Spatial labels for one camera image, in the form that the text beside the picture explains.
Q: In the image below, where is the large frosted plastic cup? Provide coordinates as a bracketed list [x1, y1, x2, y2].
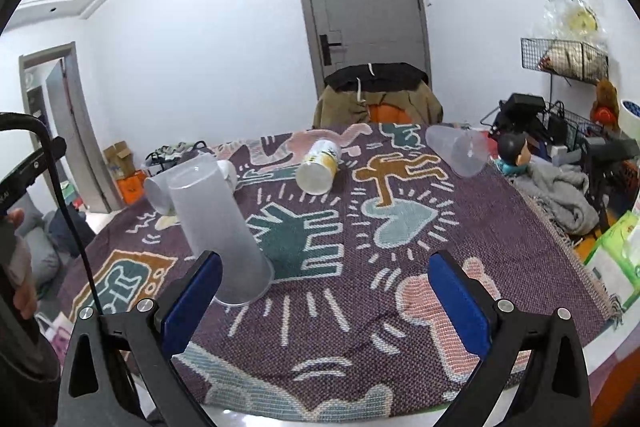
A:
[174, 170, 274, 307]

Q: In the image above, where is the white glossy cup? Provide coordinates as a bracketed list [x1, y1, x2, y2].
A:
[143, 154, 238, 216]

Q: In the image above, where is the small frosted plastic cup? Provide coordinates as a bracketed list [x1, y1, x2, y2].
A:
[425, 124, 489, 178]

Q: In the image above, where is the yellow white paper cup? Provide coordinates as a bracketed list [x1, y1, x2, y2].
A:
[295, 140, 342, 196]

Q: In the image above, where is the person's hand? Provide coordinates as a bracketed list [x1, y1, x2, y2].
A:
[1, 209, 37, 320]

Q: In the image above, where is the green tissue pack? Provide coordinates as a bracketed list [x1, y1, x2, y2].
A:
[585, 211, 639, 311]

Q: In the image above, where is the grey crumpled cloth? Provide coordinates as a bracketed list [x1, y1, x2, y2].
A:
[511, 162, 599, 236]

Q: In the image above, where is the cardboard box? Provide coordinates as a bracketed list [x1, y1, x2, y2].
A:
[103, 141, 136, 180]

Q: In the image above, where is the doll figure black hair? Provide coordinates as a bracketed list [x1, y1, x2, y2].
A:
[497, 132, 532, 176]

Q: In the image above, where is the black shoe rack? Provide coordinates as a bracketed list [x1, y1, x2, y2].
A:
[142, 141, 209, 176]

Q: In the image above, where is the purple patterned woven blanket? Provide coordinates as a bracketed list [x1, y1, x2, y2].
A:
[60, 121, 624, 423]

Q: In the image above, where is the brown plush toy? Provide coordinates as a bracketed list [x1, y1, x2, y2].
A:
[590, 78, 620, 130]

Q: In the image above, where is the orange chair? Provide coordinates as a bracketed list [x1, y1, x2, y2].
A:
[368, 104, 412, 124]

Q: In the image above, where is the brown jacket on chair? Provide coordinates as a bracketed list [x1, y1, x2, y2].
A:
[312, 83, 444, 129]

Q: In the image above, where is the black garment on chair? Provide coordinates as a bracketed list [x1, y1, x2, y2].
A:
[324, 63, 430, 92]

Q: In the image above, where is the clear plastic bag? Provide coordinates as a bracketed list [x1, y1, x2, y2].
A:
[544, 0, 605, 44]

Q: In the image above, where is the black cable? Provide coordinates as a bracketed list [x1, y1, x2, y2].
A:
[0, 111, 106, 318]

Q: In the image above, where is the black wire basket shelf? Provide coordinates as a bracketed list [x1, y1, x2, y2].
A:
[521, 38, 608, 84]

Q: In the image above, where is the black door handle lock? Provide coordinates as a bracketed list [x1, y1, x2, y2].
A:
[319, 34, 343, 66]

